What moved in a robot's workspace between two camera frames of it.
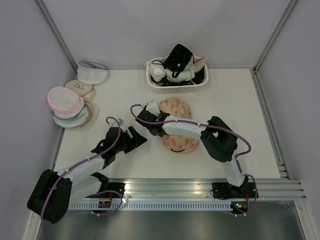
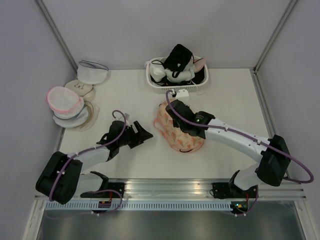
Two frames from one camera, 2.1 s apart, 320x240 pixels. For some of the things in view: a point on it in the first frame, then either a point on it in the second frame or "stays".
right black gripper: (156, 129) to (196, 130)
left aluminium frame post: (58, 35) stays
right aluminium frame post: (286, 12) stays
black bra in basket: (178, 60) stays
